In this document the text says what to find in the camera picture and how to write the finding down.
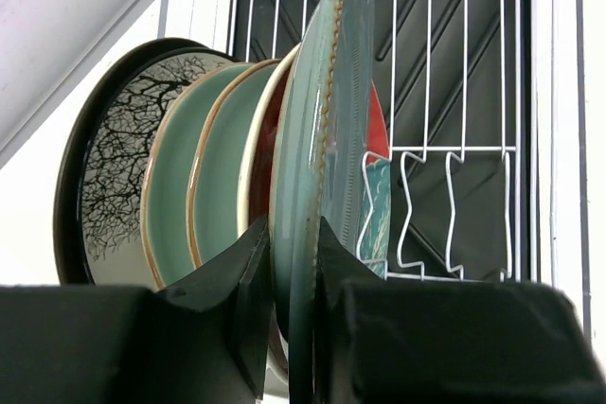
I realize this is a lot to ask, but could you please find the cream plate with branch design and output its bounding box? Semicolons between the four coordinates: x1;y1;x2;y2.
80;43;233;288

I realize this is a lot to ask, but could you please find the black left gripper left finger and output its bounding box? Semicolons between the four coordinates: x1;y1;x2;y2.
1;218;273;403

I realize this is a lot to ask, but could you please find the white wire dish rack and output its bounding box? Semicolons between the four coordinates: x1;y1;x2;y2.
156;0;591;342

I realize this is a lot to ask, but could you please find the plain teal plate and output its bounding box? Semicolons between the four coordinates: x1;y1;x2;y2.
269;0;374;403

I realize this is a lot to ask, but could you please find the black drip tray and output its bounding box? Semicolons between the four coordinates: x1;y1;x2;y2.
372;0;537;281

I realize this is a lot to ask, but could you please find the red and teal plate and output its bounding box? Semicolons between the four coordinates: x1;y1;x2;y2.
236;58;392;381

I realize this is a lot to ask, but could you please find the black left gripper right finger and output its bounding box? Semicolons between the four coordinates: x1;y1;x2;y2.
315;222;605;403

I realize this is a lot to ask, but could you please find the dark rimmed cream plate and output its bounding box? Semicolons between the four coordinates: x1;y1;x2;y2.
53;37;205;285

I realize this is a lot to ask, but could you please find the green plate with flower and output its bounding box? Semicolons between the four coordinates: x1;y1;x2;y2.
140;62;251;289
186;60;279;268

